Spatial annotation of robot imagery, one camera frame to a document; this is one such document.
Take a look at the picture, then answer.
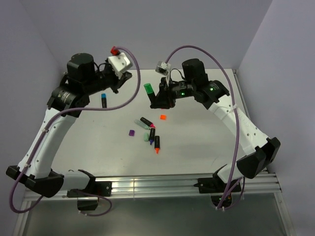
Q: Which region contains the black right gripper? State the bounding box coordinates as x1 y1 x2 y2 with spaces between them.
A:
150 77 195 110

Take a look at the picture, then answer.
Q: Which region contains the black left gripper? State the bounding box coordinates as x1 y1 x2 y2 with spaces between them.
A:
83 58 132 95

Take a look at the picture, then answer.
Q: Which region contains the black blue tip highlighter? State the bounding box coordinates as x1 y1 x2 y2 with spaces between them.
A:
101 97 107 108

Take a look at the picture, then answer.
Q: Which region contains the black green tip highlighter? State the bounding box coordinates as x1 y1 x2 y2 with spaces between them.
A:
147 92 156 105

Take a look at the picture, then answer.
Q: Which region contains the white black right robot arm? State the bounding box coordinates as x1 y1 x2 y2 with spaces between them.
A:
149 59 281 192

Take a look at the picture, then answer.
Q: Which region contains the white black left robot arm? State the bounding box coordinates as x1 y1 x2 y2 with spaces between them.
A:
6 52 132 198

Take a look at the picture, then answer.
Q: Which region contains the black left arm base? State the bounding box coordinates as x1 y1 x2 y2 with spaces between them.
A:
66 181 113 215

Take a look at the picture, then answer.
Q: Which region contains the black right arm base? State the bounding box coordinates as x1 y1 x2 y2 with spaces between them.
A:
193 177 241 207

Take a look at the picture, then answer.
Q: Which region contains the pale green pen cap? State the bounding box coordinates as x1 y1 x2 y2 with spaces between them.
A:
144 133 149 142

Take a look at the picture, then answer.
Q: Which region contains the black pink tip highlighter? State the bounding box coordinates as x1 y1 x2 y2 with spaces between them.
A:
140 117 155 128

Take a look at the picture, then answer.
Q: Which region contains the pale green capped highlighter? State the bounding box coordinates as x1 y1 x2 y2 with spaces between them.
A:
134 119 151 130

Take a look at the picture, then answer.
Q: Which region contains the black purple tip highlighter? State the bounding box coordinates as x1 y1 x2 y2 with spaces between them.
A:
149 128 156 145

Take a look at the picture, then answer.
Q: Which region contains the black orange tip highlighter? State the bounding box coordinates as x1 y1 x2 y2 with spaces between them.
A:
154 136 160 154

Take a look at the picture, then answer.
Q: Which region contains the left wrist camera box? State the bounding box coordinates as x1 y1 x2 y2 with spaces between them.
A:
107 46 132 79

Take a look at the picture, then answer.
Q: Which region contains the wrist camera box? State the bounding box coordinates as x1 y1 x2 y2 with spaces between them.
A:
155 61 171 85
107 46 132 79

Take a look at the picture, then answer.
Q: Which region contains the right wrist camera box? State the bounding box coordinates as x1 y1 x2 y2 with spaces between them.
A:
155 61 171 85

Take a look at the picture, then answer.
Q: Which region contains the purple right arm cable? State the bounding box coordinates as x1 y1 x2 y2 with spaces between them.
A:
164 45 246 210

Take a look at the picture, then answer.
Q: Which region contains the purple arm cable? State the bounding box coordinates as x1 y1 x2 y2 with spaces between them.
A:
164 45 246 210
9 46 141 217

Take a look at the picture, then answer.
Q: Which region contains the aluminium front rail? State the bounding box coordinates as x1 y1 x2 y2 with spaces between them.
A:
24 173 282 201

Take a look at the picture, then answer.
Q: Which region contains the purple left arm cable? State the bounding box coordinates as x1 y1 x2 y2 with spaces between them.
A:
9 46 141 217

